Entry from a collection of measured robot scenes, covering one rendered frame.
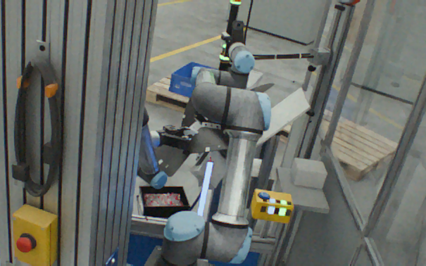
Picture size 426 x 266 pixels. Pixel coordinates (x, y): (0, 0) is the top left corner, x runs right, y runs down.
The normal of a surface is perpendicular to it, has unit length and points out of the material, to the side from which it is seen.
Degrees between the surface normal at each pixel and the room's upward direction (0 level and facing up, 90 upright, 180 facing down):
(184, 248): 90
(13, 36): 90
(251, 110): 62
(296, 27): 90
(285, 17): 90
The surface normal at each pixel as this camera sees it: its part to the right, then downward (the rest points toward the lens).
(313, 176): -0.01, 0.44
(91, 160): -0.26, 0.39
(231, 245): 0.08, -0.02
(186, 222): 0.04, -0.89
